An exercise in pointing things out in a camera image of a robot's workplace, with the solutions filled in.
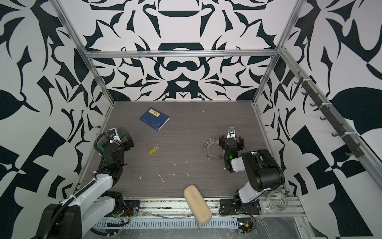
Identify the grey wall hook rack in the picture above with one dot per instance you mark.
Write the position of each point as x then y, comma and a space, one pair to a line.
331, 115

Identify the blue book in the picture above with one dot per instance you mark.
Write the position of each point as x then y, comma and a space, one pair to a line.
154, 118

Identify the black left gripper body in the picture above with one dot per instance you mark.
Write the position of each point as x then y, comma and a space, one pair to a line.
124, 146

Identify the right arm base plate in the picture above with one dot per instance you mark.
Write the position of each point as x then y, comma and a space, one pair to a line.
231, 207

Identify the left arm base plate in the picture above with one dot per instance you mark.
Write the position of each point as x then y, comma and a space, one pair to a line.
128, 208

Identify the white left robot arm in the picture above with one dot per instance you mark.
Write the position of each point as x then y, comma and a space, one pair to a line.
75, 216

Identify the yellow key tag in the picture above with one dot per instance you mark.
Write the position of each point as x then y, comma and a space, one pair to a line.
152, 151

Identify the clear tape roll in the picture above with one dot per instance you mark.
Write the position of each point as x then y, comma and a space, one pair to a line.
276, 201

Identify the white slotted cable duct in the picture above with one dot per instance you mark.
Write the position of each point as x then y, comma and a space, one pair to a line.
151, 224

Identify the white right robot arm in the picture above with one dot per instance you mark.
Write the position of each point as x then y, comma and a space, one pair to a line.
263, 173

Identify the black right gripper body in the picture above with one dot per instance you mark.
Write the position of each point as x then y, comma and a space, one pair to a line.
224, 141

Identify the green flat case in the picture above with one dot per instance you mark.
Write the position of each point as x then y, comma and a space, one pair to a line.
117, 135

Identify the small circuit board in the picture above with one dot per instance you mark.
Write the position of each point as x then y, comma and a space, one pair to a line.
245, 227

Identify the beige glasses case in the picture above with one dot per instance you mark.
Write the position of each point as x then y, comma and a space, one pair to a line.
197, 205

